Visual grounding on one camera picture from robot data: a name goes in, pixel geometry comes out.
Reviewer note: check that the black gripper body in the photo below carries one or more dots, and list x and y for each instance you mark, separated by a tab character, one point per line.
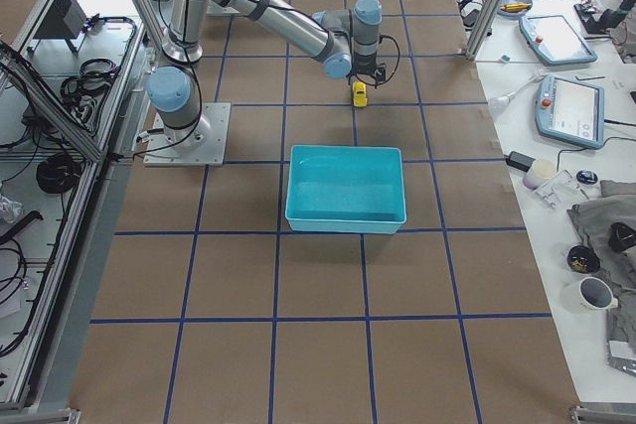
363	68

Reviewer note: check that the yellow beetle toy car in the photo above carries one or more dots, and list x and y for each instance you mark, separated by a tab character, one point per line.
359	94

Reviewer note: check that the teal plastic bin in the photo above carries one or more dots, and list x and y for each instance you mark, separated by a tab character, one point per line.
345	189

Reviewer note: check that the white light bulb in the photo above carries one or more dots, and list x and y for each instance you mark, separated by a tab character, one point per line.
496	105

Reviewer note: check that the blue plate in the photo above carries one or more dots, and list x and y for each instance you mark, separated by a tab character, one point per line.
514	9

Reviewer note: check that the black power adapter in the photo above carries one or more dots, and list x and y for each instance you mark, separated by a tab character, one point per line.
519	161

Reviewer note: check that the far teach pendant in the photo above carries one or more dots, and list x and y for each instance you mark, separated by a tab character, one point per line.
555	42

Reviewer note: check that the teach pendant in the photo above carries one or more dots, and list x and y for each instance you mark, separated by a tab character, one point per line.
570	111
555	42

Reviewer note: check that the lilac white cup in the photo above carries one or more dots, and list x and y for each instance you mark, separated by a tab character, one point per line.
540	171

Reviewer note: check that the near teach pendant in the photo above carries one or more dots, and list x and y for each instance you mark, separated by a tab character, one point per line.
570	111

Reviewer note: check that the grey cloth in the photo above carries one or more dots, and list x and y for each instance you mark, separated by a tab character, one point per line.
607	226

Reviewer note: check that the black small bowl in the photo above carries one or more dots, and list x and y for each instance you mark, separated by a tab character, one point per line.
582	259

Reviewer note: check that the white mug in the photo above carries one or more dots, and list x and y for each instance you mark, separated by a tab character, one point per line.
587	295

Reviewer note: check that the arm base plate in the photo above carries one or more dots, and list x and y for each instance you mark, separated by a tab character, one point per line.
206	145

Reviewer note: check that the aluminium side frame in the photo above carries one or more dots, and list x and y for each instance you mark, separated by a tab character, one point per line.
71	82

